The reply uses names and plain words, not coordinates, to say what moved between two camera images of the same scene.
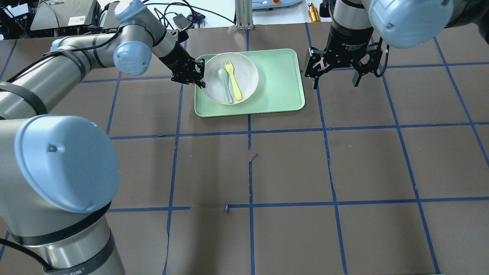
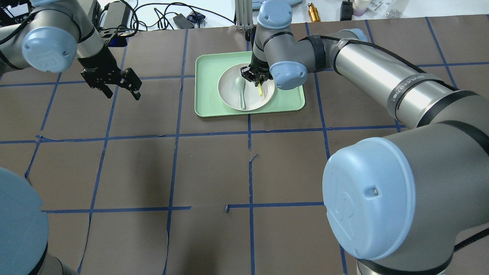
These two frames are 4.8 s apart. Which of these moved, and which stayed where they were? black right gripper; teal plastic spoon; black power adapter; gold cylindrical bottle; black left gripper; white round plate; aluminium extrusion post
Moved: teal plastic spoon; white round plate; black right gripper; black left gripper
Stayed: black power adapter; aluminium extrusion post; gold cylindrical bottle
